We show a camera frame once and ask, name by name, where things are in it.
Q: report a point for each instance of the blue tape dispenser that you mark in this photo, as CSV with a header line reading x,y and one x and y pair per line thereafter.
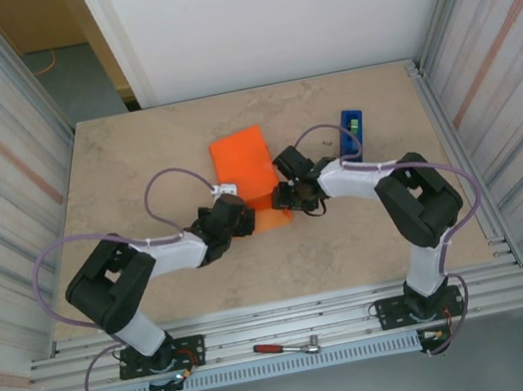
x,y
348,145

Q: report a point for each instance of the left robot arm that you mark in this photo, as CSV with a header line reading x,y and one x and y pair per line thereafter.
x,y
110,283

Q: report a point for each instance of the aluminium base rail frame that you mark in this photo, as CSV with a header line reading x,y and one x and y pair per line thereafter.
x,y
283,318

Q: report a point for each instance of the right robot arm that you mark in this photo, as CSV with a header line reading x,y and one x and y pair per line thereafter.
x,y
419,198

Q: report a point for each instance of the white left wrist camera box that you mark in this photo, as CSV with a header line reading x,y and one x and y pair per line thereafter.
x,y
226,190

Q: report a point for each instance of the orange wrapping paper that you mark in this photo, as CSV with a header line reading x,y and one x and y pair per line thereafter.
x,y
241,163

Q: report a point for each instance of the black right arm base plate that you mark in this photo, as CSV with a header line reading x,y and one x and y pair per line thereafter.
x,y
389,315

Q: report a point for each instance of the yellow wooden furniture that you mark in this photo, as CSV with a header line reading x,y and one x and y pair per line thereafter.
x,y
38,22

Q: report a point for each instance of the aluminium table side rail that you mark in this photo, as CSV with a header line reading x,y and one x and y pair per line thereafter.
x,y
441,123

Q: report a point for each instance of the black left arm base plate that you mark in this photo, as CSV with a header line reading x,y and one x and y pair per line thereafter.
x,y
191,344

